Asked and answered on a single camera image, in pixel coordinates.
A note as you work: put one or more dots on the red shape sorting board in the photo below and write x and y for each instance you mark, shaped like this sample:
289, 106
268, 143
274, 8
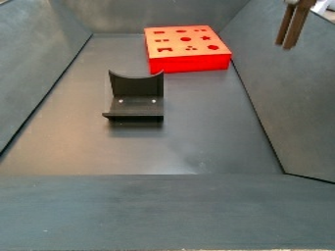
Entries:
186, 48

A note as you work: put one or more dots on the black curved holder stand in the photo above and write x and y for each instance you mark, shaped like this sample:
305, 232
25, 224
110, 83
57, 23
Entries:
138, 96

